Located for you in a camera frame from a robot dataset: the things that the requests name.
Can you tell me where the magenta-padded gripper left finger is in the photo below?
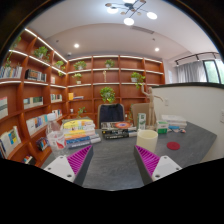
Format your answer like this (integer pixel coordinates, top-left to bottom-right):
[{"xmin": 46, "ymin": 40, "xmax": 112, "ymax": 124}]
[{"xmin": 43, "ymin": 144, "xmax": 95, "ymax": 187}]

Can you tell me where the stack of white boxes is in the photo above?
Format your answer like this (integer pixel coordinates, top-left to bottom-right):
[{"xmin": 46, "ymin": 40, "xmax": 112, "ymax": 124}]
[{"xmin": 160, "ymin": 114, "xmax": 188, "ymax": 131}]

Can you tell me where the branched globe ceiling lamp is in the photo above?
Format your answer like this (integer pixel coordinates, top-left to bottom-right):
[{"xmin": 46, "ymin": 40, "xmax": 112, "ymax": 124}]
[{"xmin": 104, "ymin": 0, "xmax": 158, "ymax": 27}]

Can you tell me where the stack of dark books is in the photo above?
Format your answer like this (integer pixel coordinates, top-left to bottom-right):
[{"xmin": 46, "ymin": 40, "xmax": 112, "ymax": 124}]
[{"xmin": 100, "ymin": 120, "xmax": 138, "ymax": 140}]

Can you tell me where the black framed window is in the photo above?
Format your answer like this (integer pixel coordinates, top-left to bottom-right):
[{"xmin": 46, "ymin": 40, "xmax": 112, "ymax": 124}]
[{"xmin": 203, "ymin": 59, "xmax": 224, "ymax": 85}]

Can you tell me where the orange wooden shelf unit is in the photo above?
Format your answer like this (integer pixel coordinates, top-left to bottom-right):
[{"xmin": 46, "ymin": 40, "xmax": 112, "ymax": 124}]
[{"xmin": 0, "ymin": 28, "xmax": 166, "ymax": 168}]

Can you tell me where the ceiling air vent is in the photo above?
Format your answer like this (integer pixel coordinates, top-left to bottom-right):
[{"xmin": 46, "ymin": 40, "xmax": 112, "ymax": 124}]
[{"xmin": 129, "ymin": 25, "xmax": 155, "ymax": 35}]

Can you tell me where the small green white box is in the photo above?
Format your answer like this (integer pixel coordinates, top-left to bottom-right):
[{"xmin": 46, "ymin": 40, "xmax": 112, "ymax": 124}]
[{"xmin": 155, "ymin": 120, "xmax": 169, "ymax": 135}]

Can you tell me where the black ceiling track rail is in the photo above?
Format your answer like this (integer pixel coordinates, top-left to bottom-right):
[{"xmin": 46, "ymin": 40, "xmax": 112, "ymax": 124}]
[{"xmin": 174, "ymin": 51, "xmax": 223, "ymax": 66}]

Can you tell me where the grey window curtain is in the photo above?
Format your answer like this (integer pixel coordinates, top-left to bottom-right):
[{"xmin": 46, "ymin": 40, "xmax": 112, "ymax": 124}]
[{"xmin": 175, "ymin": 60, "xmax": 208, "ymax": 84}]

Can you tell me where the cream plastic mug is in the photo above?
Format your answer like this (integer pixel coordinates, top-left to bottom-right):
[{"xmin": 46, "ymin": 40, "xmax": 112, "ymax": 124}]
[{"xmin": 135, "ymin": 129, "xmax": 159, "ymax": 154}]

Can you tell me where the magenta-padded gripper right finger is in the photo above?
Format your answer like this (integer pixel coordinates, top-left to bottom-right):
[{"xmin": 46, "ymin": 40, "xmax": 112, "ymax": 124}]
[{"xmin": 133, "ymin": 144, "xmax": 183, "ymax": 186}]

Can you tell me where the chair with dark jacket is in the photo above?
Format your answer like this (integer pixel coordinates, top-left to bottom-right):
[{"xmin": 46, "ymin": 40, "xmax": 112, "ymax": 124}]
[{"xmin": 97, "ymin": 103, "xmax": 126, "ymax": 129}]

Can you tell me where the flat round red coaster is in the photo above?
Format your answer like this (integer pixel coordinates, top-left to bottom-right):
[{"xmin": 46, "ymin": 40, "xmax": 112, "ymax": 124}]
[{"xmin": 166, "ymin": 141, "xmax": 181, "ymax": 151}]

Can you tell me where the wooden artist mannequin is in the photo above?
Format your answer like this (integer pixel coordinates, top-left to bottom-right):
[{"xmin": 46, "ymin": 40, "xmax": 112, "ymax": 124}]
[{"xmin": 139, "ymin": 83, "xmax": 164, "ymax": 129}]

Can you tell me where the green and white carton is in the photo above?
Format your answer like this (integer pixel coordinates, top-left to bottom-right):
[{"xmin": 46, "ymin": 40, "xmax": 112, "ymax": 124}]
[{"xmin": 136, "ymin": 112, "xmax": 147, "ymax": 132}]

